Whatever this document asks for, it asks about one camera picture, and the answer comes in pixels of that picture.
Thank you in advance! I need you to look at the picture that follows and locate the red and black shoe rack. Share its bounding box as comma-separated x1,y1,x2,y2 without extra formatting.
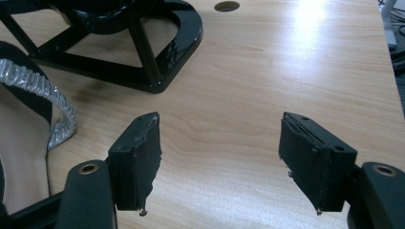
0,0,204,94

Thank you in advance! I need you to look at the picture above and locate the beige sandal with silver straps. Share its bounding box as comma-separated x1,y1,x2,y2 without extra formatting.
0,41,77,218

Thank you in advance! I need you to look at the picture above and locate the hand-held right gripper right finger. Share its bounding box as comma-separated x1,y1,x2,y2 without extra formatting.
278,111,358,217

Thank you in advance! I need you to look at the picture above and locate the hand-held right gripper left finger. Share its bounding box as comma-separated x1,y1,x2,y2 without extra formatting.
107,111,162,218

